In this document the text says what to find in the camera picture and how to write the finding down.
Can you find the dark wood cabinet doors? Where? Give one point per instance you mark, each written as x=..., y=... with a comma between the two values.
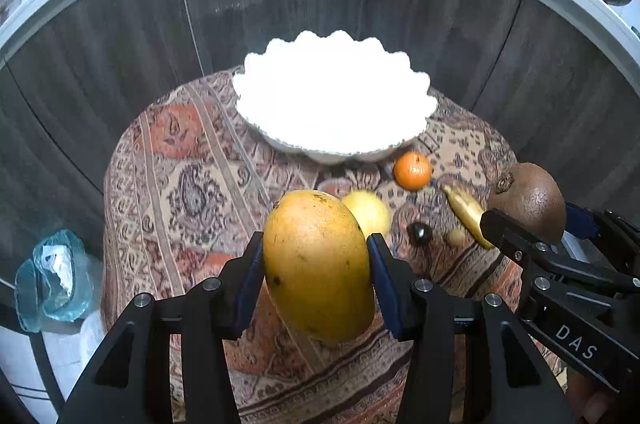
x=75, y=73

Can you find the brown kiwi fruit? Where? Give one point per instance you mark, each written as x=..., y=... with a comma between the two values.
x=528, y=193

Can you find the small tan round fruit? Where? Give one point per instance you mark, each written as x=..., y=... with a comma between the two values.
x=456, y=238

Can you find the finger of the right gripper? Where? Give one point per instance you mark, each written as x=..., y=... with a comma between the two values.
x=616, y=238
x=523, y=247

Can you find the patterned paisley tablecloth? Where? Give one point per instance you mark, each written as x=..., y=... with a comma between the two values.
x=188, y=184

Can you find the large yellow lemon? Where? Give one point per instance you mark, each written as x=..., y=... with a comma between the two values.
x=370, y=212

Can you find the yellow orange mango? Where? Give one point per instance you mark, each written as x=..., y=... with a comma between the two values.
x=317, y=267

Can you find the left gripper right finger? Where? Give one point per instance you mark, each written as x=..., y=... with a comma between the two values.
x=506, y=378

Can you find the dark purple plum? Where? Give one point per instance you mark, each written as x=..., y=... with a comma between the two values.
x=419, y=234

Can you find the blue plastic bag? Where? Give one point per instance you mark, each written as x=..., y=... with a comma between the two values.
x=58, y=283

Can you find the small yellow banana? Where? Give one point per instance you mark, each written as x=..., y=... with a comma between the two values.
x=468, y=210

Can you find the white scalloped bowl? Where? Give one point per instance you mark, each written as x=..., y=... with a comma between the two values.
x=333, y=99

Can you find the small orange mandarin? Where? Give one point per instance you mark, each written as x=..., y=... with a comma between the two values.
x=412, y=171

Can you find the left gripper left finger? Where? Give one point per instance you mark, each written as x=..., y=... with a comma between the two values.
x=127, y=378

